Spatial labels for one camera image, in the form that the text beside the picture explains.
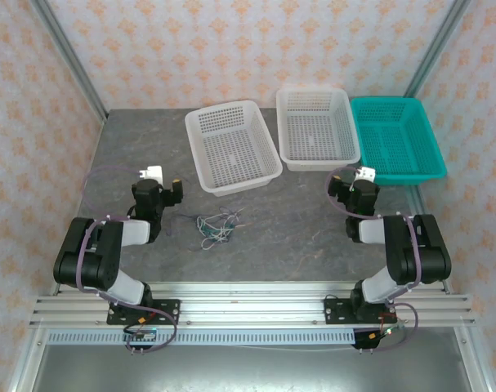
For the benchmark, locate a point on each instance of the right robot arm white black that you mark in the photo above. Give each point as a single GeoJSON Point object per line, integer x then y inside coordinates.
{"type": "Point", "coordinates": [419, 253]}

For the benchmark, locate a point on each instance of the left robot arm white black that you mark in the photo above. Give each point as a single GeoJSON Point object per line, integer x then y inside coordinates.
{"type": "Point", "coordinates": [88, 253]}

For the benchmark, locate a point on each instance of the large white perforated basket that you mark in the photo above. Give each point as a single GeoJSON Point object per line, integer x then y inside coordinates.
{"type": "Point", "coordinates": [231, 151]}

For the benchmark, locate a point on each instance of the teal perforated basket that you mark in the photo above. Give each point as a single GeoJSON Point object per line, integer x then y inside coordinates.
{"type": "Point", "coordinates": [394, 139]}

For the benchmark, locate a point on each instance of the small white perforated basket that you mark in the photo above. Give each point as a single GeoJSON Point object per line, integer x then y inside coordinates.
{"type": "Point", "coordinates": [315, 130]}

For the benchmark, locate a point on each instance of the small circuit board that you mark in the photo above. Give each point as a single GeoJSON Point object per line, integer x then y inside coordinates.
{"type": "Point", "coordinates": [139, 335]}
{"type": "Point", "coordinates": [384, 332]}

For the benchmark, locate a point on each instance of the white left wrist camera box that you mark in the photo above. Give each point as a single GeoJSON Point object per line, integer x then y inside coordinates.
{"type": "Point", "coordinates": [153, 172]}

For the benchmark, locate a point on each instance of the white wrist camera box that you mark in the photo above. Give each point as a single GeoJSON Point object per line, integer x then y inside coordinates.
{"type": "Point", "coordinates": [153, 172]}
{"type": "Point", "coordinates": [367, 173]}

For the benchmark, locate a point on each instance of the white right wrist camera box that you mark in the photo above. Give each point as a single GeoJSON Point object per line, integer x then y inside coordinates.
{"type": "Point", "coordinates": [367, 173]}

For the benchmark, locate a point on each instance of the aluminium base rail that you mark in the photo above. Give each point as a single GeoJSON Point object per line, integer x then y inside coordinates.
{"type": "Point", "coordinates": [251, 304]}

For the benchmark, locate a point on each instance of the aluminium frame post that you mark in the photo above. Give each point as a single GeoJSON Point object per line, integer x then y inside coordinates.
{"type": "Point", "coordinates": [72, 61]}
{"type": "Point", "coordinates": [435, 45]}

